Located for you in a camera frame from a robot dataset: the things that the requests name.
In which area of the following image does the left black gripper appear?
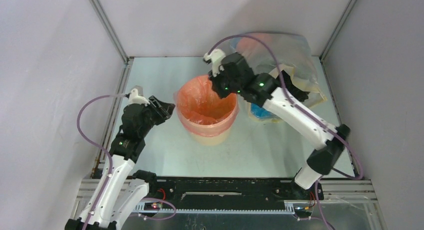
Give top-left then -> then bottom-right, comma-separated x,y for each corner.
139,96 -> 176,137

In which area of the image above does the red plastic trash bag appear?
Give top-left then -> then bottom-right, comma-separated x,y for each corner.
173,75 -> 240,138

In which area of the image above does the large translucent storage bag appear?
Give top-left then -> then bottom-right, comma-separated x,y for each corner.
229,33 -> 327,108

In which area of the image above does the beige plastic trash bin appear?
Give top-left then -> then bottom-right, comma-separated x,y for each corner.
175,75 -> 240,146

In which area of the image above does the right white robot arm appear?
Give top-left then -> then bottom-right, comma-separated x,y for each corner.
203,49 -> 350,199

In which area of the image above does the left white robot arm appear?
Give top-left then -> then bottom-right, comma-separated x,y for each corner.
65,95 -> 176,229

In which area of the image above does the blue plastic trash bag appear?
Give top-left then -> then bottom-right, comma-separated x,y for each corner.
249,104 -> 275,120

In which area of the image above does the black plastic trash bag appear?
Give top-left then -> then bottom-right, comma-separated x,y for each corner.
281,71 -> 311,101

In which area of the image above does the left circuit board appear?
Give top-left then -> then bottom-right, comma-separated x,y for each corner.
143,202 -> 163,211

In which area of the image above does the circuit board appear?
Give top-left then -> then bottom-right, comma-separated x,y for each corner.
143,202 -> 163,211
294,206 -> 312,220

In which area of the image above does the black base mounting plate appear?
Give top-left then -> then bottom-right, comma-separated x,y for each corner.
147,176 -> 324,213

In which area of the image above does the right circuit board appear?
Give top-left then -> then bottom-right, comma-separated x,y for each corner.
294,206 -> 312,220

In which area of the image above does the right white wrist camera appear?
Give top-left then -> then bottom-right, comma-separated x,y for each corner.
203,49 -> 226,77

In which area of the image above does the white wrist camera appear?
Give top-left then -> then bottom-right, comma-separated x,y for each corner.
203,49 -> 226,77
125,85 -> 150,105

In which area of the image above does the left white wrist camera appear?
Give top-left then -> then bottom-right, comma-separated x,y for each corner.
125,85 -> 150,105

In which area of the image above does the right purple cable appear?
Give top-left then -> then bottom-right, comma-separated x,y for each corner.
206,34 -> 364,230

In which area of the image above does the purple cable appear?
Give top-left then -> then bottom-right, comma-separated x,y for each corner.
206,34 -> 364,230
76,94 -> 177,230

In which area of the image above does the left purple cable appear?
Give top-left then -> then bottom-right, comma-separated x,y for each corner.
76,94 -> 177,230

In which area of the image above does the aluminium frame rail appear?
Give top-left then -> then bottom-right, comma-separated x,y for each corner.
76,178 -> 379,216

